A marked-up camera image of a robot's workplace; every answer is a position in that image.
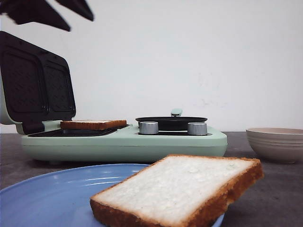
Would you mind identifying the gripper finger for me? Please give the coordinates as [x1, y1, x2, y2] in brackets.
[57, 0, 94, 21]

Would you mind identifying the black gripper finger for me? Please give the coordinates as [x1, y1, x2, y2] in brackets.
[0, 0, 71, 32]

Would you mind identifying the mint green sandwich maker lid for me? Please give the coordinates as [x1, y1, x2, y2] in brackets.
[0, 31, 76, 135]

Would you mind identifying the white bread slice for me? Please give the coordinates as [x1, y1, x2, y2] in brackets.
[60, 120, 127, 130]
[90, 155, 264, 227]

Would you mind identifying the beige ribbed bowl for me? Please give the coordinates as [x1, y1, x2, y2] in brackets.
[246, 128, 303, 163]

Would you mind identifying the mint green breakfast maker base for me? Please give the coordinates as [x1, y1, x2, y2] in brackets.
[21, 125, 228, 162]

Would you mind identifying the silver left control knob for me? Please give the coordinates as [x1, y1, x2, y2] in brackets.
[139, 122, 159, 135]

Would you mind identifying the silver control knob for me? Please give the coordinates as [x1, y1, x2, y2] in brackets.
[139, 122, 159, 135]
[187, 122, 208, 136]

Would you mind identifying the black round frying pan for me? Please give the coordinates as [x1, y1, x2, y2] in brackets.
[135, 109, 208, 131]

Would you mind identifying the silver right control knob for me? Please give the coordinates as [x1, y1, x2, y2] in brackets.
[187, 122, 208, 136]

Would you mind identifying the blue round plate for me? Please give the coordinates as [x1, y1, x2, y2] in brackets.
[0, 163, 224, 227]

